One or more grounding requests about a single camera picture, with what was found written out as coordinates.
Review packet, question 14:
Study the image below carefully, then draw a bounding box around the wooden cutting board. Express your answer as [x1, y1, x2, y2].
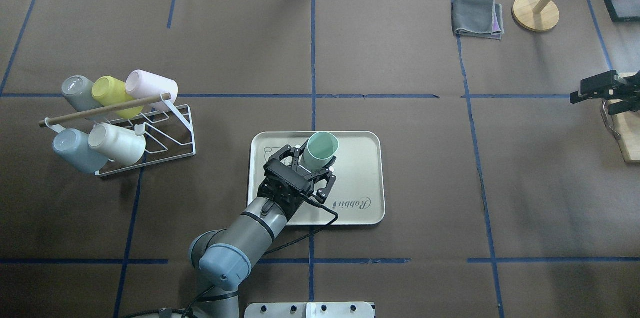
[600, 100, 640, 164]

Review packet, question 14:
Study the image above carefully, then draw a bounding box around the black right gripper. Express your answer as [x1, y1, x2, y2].
[570, 70, 640, 115]

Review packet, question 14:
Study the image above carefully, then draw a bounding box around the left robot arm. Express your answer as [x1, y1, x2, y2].
[182, 141, 337, 318]

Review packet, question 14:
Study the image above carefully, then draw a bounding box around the folded grey cloth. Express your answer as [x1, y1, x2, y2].
[452, 0, 505, 40]

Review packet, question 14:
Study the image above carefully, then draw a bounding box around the blue-grey cup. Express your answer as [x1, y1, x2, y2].
[52, 128, 109, 174]

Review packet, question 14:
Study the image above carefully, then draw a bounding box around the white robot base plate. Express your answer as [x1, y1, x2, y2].
[244, 301, 377, 318]

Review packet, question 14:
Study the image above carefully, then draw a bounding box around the grey-green cup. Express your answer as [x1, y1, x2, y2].
[61, 75, 103, 112]

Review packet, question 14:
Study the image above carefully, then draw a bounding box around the pink cup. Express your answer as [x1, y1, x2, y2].
[125, 69, 179, 104]

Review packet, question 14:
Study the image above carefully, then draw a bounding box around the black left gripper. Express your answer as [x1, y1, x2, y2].
[257, 144, 337, 218]

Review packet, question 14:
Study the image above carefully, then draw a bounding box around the white wire cup rack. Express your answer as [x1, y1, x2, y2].
[46, 101, 197, 177]

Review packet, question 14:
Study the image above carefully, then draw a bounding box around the cream rabbit tray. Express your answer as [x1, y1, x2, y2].
[247, 131, 386, 226]

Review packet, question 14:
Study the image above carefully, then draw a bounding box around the yellow cup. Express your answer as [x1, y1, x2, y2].
[91, 76, 144, 120]

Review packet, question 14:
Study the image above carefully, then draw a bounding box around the mint green cup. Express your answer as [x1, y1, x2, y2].
[302, 131, 339, 172]

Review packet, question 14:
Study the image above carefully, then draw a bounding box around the wooden mug tree stand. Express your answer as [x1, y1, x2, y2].
[511, 0, 560, 33]

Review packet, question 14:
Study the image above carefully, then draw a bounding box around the beige cup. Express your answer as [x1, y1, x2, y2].
[88, 124, 146, 166]

